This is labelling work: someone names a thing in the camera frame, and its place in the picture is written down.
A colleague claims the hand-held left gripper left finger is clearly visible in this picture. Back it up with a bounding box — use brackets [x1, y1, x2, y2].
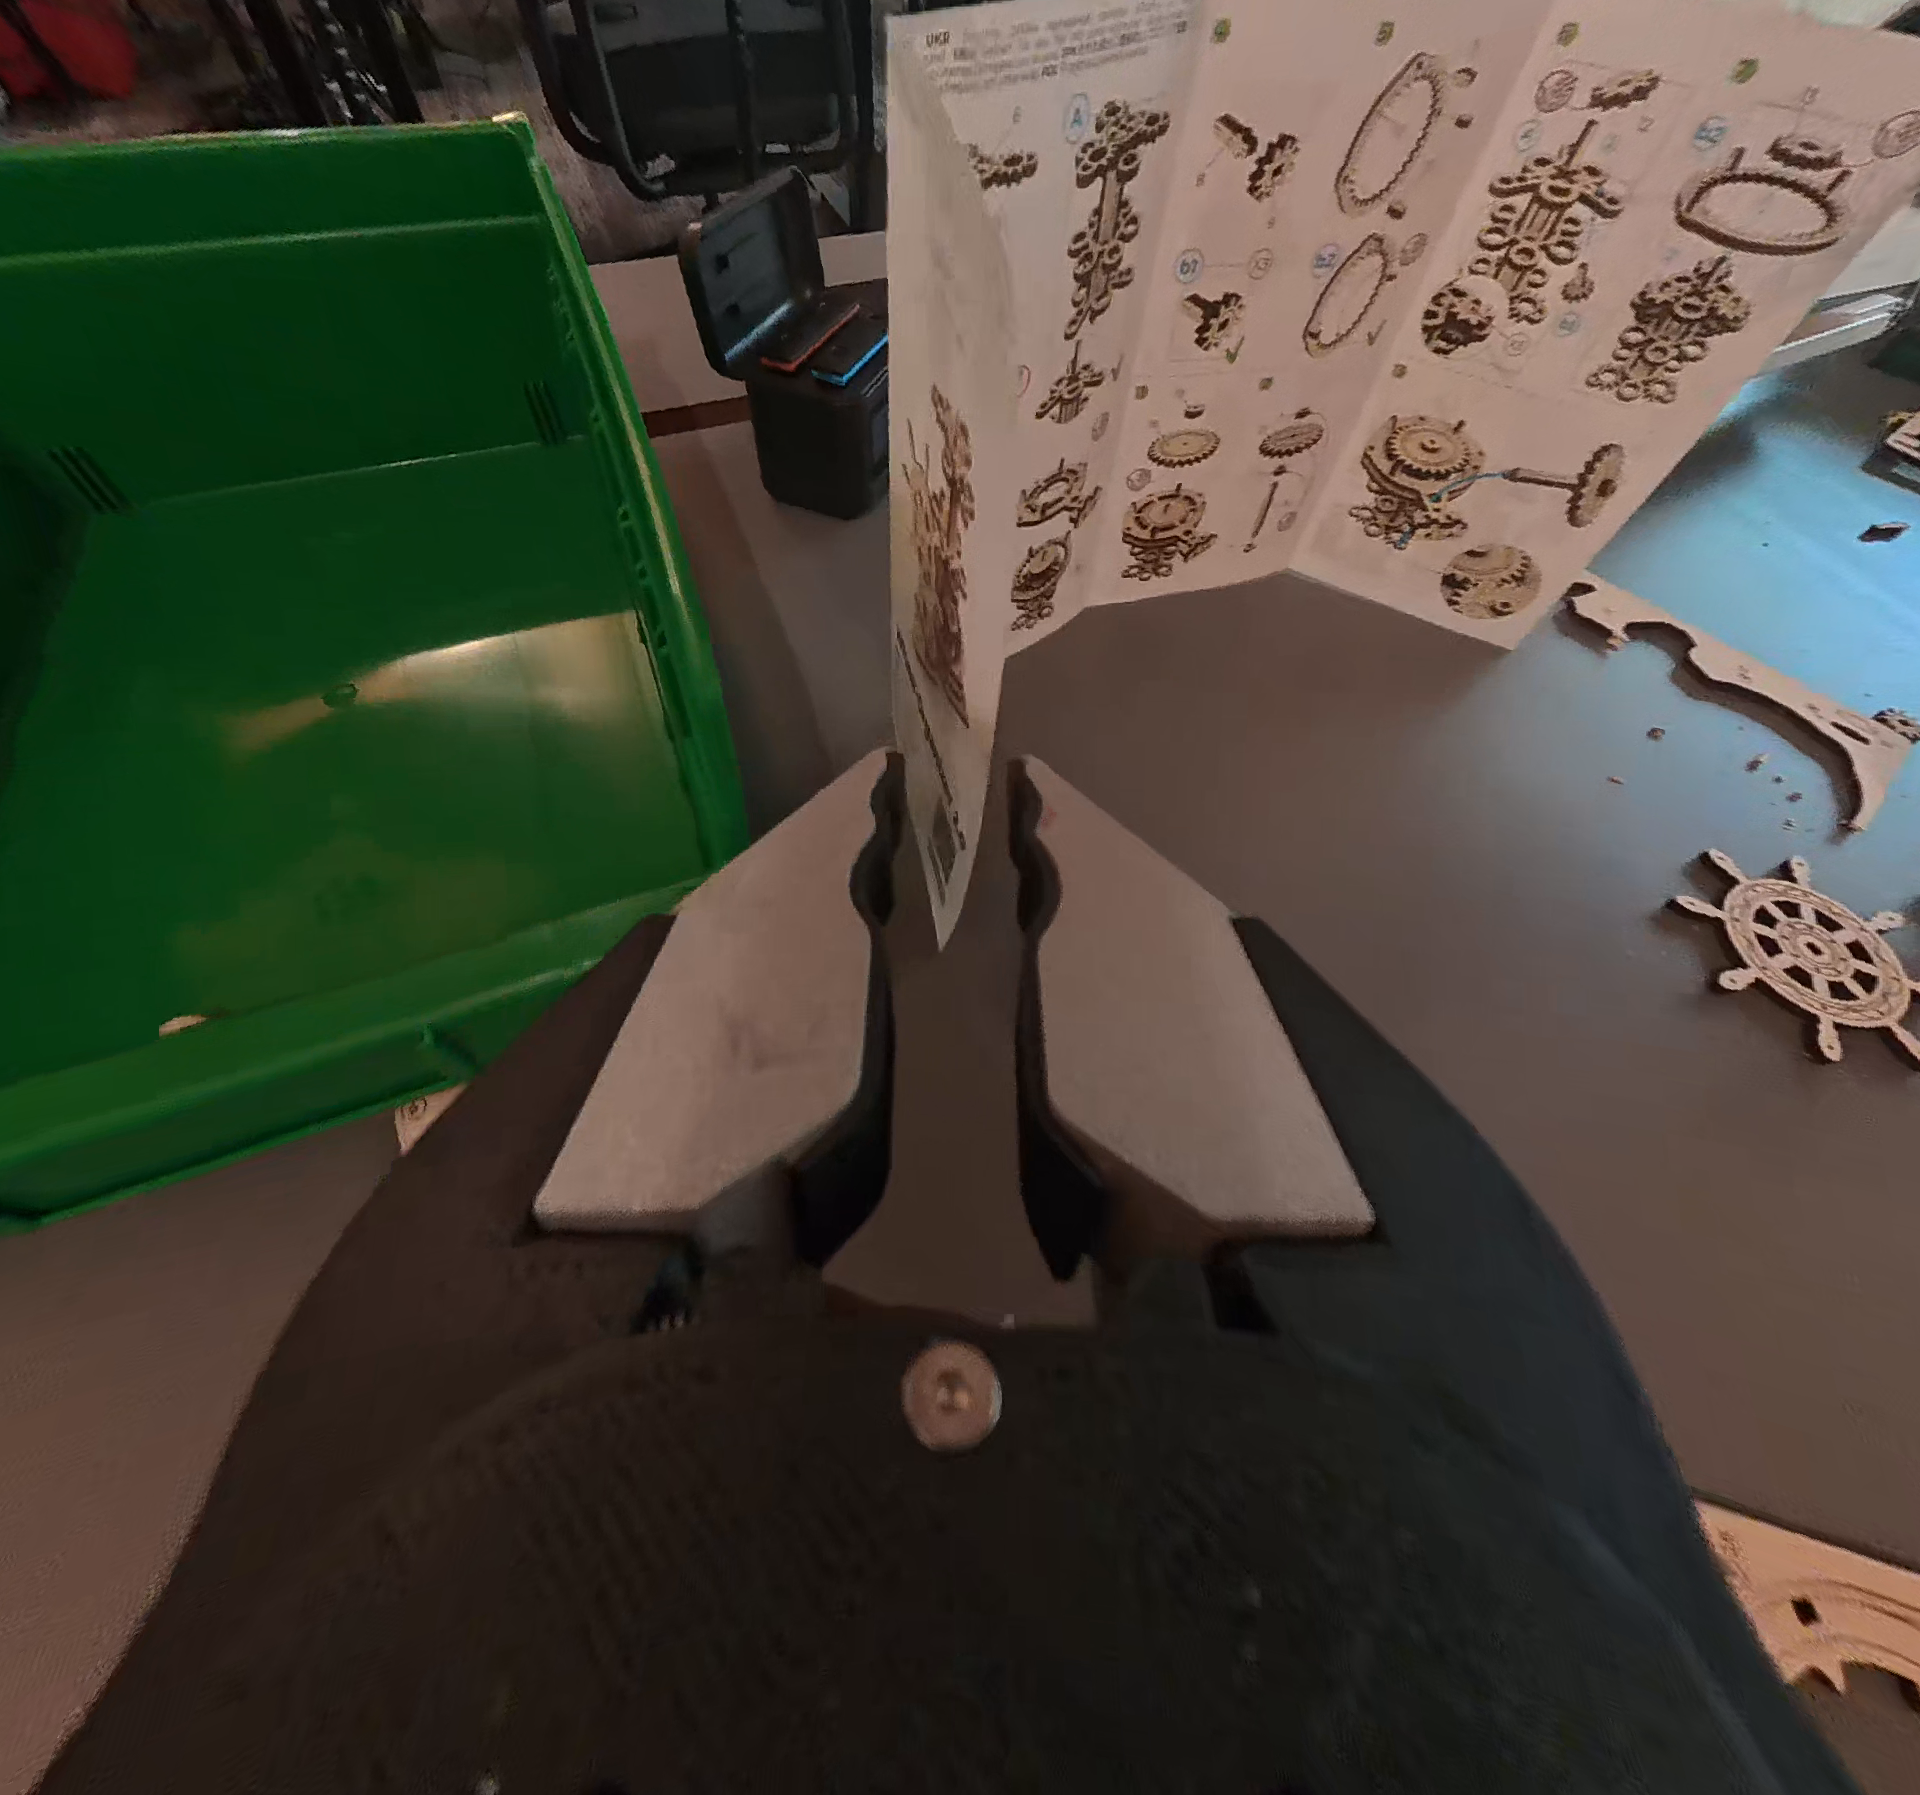
[531, 749, 905, 1268]

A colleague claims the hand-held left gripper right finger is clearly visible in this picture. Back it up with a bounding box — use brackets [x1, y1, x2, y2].
[1003, 752, 1377, 1281]

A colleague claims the assembly booklet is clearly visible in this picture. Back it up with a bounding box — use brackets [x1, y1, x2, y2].
[883, 0, 1920, 951]

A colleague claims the black battery charger case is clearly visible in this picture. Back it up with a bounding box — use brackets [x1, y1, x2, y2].
[675, 163, 896, 525]

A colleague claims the wooden ship wheel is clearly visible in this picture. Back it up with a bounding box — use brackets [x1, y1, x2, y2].
[1668, 848, 1920, 1064]

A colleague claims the green plastic bin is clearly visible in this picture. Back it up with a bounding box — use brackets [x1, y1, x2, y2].
[0, 113, 752, 1238]

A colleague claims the black mesh chair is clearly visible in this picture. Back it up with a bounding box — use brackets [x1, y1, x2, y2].
[548, 0, 870, 203]

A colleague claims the red bag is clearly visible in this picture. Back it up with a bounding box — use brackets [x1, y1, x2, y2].
[0, 0, 141, 106]

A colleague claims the curved wooden frame offcut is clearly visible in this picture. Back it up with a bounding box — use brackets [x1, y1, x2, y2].
[1559, 575, 1920, 836]

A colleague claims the wooden toothed frame piece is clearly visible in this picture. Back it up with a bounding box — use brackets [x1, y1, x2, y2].
[1693, 1499, 1920, 1701]

